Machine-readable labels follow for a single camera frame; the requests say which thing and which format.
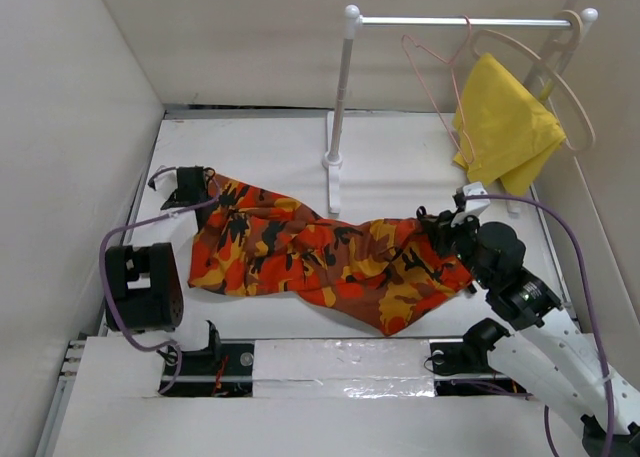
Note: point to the orange camouflage trousers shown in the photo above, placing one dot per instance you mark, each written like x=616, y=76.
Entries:
x=384, y=272

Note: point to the white metal clothes rack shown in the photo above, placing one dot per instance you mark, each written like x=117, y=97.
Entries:
x=355, y=20

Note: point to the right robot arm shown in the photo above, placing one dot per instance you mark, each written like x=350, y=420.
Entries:
x=533, y=340

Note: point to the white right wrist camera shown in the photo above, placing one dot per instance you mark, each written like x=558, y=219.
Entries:
x=471, y=201

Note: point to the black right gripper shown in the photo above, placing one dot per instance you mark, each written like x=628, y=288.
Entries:
x=440, y=229

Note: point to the pink wire hanger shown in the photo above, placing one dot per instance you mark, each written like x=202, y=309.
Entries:
x=436, y=74

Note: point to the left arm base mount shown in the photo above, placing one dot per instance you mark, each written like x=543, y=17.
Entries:
x=226, y=374

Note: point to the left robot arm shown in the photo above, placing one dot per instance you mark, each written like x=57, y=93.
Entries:
x=141, y=286

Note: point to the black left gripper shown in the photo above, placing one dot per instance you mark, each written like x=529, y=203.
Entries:
x=172, y=198

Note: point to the yellow folded cloth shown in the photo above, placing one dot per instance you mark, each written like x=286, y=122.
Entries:
x=505, y=134

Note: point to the wooden round hanger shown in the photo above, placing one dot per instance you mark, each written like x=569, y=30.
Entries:
x=567, y=31

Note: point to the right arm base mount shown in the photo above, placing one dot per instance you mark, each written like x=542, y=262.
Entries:
x=459, y=371

